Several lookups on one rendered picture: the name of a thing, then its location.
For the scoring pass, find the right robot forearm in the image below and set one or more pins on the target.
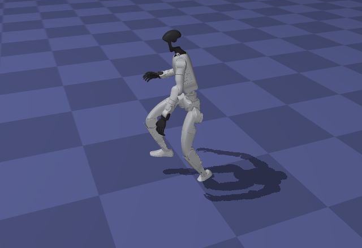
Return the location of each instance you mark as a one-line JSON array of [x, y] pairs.
[[167, 73]]

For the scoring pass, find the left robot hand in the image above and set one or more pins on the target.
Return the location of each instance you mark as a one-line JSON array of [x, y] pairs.
[[161, 124]]

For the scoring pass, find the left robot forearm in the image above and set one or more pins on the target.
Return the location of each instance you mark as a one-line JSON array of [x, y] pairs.
[[173, 99]]

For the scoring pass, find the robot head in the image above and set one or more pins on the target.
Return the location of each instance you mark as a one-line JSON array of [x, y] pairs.
[[172, 36]]

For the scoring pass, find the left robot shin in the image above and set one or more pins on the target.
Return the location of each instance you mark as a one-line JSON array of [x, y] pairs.
[[195, 162]]

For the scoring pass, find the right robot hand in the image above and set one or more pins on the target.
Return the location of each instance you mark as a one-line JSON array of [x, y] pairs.
[[152, 75]]

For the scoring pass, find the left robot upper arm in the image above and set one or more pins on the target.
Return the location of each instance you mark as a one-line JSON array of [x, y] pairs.
[[180, 67]]

